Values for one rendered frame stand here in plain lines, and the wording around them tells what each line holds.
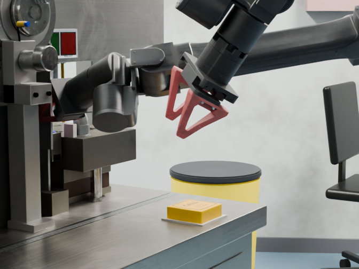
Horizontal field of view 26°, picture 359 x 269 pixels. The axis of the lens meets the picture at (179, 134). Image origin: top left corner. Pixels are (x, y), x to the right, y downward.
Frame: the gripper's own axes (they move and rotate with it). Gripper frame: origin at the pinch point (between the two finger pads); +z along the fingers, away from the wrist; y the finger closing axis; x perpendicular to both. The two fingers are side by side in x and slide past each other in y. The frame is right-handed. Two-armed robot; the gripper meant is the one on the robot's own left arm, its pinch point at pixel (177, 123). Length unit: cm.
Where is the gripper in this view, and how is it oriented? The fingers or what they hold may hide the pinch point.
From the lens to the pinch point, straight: 116.0
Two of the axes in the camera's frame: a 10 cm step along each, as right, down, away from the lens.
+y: 2.8, 4.7, -8.4
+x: 7.9, 3.8, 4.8
